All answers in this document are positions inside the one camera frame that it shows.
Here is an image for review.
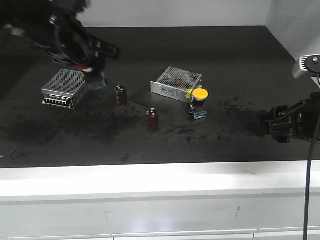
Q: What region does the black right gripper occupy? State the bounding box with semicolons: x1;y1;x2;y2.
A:
259;92;320;144

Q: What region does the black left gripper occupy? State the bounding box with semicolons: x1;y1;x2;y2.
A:
0;0;120;75

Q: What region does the red mushroom push button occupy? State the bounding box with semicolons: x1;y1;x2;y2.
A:
76;64;107;91

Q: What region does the yellow mushroom push button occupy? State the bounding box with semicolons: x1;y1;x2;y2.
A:
189;88;209;120

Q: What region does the left mesh power supply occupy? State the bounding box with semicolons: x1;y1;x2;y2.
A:
41;69;90;110

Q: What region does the mesh power supply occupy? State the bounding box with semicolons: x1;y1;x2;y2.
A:
150;66;202;104
41;69;90;110

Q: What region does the white cabinet front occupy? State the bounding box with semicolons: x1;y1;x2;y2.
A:
0;161;307;240

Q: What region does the rear dark red capacitor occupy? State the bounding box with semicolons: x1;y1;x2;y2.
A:
115;85;128;106

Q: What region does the dark red capacitor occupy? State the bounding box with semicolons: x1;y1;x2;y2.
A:
115;85;128;106
146;108;160;131

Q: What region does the right mesh power supply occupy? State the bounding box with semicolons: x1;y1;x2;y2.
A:
150;66;202;104

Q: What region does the front dark red capacitor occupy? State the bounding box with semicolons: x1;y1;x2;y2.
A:
146;108;160;131

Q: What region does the black camera cable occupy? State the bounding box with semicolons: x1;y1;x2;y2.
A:
302;72;320;240

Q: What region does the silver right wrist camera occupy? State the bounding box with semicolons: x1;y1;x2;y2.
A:
292;54;320;88

